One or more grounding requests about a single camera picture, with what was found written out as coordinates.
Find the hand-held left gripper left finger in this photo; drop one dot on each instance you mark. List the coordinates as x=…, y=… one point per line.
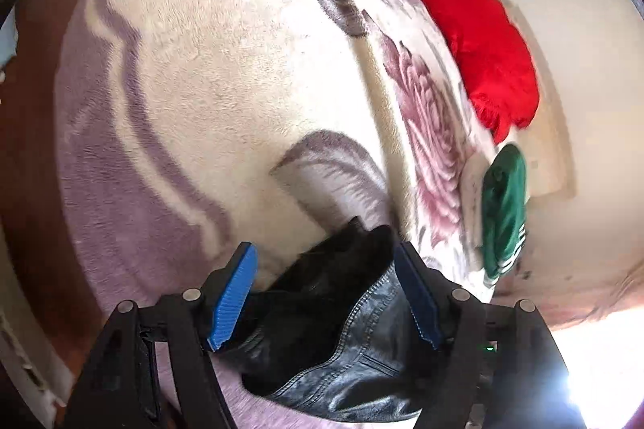
x=234, y=298

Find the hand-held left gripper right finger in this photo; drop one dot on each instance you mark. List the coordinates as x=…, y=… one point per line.
x=417, y=298

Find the black leather jacket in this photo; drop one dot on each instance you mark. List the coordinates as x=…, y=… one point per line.
x=352, y=358

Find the white folded garment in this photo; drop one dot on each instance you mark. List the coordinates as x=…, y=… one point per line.
x=472, y=197

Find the green striped folded garment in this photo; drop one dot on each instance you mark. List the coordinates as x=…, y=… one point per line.
x=503, y=207

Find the floral fleece blanket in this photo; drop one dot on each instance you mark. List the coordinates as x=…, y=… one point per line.
x=226, y=82

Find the cream bed headboard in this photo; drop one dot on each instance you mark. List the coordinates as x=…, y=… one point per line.
x=556, y=107

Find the red quilt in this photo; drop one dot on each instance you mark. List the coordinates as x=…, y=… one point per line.
x=483, y=51

